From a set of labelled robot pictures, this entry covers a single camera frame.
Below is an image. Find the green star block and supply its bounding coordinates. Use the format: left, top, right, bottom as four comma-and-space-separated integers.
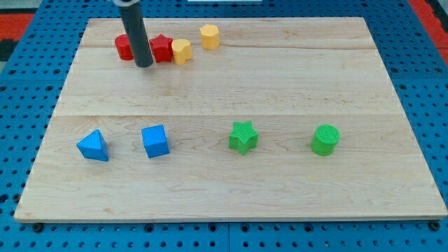
229, 120, 258, 155

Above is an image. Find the yellow hexagon block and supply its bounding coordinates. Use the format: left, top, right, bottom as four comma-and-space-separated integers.
199, 24, 220, 50

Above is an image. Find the blue cube block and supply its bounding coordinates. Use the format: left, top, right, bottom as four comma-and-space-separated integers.
141, 125, 169, 158

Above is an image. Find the blue triangle block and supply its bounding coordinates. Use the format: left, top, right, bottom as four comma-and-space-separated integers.
76, 129, 109, 162

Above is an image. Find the yellow heart block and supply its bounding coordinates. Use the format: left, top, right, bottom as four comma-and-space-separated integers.
171, 39, 193, 65

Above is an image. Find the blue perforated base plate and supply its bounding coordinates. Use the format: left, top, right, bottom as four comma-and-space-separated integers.
1, 1, 447, 251

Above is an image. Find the red star block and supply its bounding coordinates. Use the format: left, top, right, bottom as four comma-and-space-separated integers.
149, 34, 173, 63

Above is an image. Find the green cylinder block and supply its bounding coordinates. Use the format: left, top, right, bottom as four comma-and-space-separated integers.
310, 124, 340, 156

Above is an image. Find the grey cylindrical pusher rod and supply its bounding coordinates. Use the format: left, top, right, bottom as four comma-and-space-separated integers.
112, 0, 153, 68

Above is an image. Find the red cylinder block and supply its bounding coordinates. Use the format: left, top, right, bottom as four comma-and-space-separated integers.
114, 34, 134, 61

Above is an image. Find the wooden board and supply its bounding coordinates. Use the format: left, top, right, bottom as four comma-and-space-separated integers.
14, 17, 447, 223

